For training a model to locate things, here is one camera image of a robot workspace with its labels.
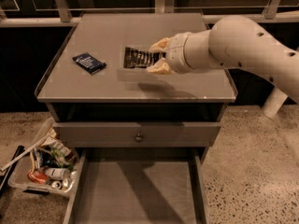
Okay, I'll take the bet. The blue snack bar wrapper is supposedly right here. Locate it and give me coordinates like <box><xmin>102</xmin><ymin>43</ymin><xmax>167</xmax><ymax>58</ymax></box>
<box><xmin>72</xmin><ymin>52</ymin><xmax>107</xmax><ymax>75</ymax></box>

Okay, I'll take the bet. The metal window railing frame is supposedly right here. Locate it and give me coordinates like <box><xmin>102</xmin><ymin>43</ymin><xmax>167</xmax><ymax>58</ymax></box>
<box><xmin>0</xmin><ymin>0</ymin><xmax>299</xmax><ymax>24</ymax></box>

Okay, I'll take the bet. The orange snack packet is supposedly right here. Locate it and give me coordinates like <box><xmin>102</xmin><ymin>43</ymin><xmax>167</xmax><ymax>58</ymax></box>
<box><xmin>27</xmin><ymin>170</ymin><xmax>50</xmax><ymax>185</ymax></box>

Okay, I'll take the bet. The grey top drawer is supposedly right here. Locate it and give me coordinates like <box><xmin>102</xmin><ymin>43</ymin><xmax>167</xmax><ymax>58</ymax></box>
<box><xmin>53</xmin><ymin>122</ymin><xmax>221</xmax><ymax>147</ymax></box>

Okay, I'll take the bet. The grey drawer cabinet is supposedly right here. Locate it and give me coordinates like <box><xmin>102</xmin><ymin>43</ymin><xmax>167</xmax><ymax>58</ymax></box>
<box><xmin>34</xmin><ymin>12</ymin><xmax>238</xmax><ymax>156</ymax></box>

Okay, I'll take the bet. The black rxbar chocolate wrapper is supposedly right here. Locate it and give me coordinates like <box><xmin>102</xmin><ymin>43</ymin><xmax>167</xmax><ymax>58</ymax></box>
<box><xmin>123</xmin><ymin>47</ymin><xmax>165</xmax><ymax>69</ymax></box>

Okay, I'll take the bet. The white can in bin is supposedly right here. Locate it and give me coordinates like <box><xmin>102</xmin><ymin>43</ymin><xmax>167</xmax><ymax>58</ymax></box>
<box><xmin>44</xmin><ymin>168</ymin><xmax>70</xmax><ymax>180</ymax></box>

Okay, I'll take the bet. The white diagonal post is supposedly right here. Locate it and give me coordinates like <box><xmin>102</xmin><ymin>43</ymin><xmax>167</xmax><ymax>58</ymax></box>
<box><xmin>262</xmin><ymin>88</ymin><xmax>288</xmax><ymax>118</ymax></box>

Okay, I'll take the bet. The clear plastic bin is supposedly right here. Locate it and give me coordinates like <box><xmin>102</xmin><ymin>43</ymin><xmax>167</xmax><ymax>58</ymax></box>
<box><xmin>8</xmin><ymin>118</ymin><xmax>78</xmax><ymax>197</ymax></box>

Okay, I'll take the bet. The green white snack bag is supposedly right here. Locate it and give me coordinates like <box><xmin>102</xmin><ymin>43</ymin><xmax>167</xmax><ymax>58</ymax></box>
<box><xmin>44</xmin><ymin>137</ymin><xmax>75</xmax><ymax>167</ymax></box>

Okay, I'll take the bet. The round metal drawer knob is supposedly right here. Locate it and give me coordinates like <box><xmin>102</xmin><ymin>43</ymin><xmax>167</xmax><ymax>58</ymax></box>
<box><xmin>135</xmin><ymin>133</ymin><xmax>143</xmax><ymax>143</ymax></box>

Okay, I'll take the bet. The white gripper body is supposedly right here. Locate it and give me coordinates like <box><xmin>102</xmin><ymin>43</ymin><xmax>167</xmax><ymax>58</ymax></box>
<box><xmin>165</xmin><ymin>32</ymin><xmax>193</xmax><ymax>74</ymax></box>

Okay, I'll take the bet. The open grey middle drawer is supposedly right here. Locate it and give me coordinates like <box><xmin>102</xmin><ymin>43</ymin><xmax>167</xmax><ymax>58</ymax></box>
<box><xmin>63</xmin><ymin>147</ymin><xmax>210</xmax><ymax>224</ymax></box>

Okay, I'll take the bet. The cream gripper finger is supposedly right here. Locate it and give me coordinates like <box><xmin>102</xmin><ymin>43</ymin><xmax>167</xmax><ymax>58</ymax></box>
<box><xmin>149</xmin><ymin>37</ymin><xmax>171</xmax><ymax>53</ymax></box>
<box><xmin>146</xmin><ymin>58</ymin><xmax>174</xmax><ymax>75</ymax></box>

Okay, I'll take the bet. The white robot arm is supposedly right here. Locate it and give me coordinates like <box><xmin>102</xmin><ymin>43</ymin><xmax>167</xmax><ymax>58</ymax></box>
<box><xmin>147</xmin><ymin>16</ymin><xmax>299</xmax><ymax>103</ymax></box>

